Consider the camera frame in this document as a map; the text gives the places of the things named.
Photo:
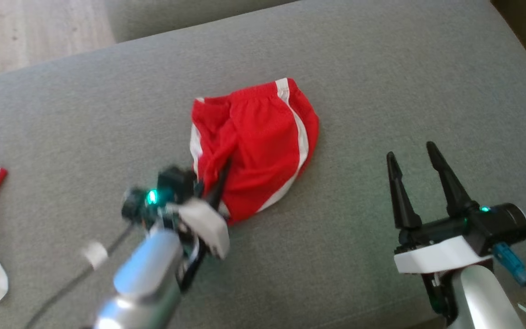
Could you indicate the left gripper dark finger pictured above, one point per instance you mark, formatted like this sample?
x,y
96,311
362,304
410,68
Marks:
x,y
219,183

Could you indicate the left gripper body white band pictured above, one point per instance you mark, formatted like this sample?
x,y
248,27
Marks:
x,y
206,224

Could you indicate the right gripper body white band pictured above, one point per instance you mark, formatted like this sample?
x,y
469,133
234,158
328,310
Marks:
x,y
441,253

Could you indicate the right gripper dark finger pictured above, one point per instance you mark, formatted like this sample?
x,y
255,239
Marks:
x,y
402,196
452,187

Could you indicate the red shorts with white stripes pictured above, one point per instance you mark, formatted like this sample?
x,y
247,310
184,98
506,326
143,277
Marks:
x,y
263,137

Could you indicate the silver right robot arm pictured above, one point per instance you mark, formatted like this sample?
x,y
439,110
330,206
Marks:
x,y
482,297

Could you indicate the grey fabric sofa seat cushion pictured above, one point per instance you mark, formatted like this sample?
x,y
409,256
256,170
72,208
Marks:
x,y
359,91

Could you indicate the grey sofa side cushion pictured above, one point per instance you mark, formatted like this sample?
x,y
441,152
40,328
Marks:
x,y
176,16

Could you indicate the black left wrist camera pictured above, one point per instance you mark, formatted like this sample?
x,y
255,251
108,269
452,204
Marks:
x,y
171,187

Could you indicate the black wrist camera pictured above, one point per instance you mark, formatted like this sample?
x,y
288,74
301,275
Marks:
x,y
171,187
500,226

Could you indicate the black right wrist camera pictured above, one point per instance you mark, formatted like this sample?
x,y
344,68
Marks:
x,y
500,226

